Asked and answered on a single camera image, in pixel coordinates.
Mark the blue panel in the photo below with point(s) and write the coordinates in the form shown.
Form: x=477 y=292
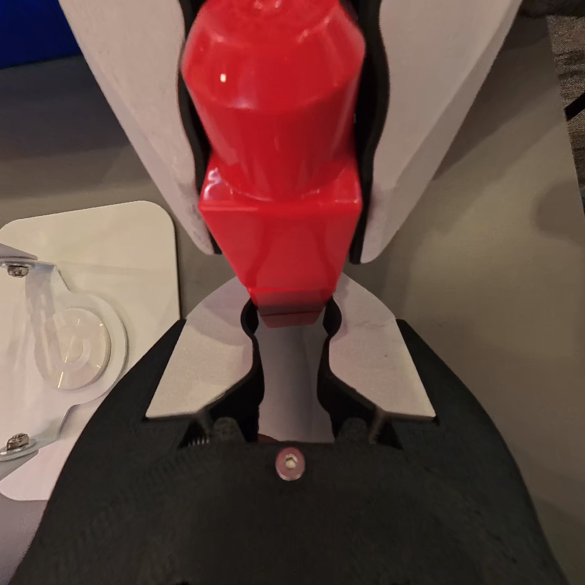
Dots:
x=32 y=27

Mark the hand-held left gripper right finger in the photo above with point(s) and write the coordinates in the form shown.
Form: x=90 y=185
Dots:
x=374 y=361

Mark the clear acrylic bracket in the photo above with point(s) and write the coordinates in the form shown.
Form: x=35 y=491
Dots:
x=77 y=347

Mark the small metal screw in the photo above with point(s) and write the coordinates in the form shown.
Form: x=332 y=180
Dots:
x=16 y=270
x=17 y=442

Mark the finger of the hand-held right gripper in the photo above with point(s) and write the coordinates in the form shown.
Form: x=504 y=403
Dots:
x=434 y=91
x=137 y=91

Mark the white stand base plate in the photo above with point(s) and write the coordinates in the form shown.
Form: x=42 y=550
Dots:
x=114 y=242

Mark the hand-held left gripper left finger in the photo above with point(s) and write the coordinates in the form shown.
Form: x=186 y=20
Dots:
x=201 y=361

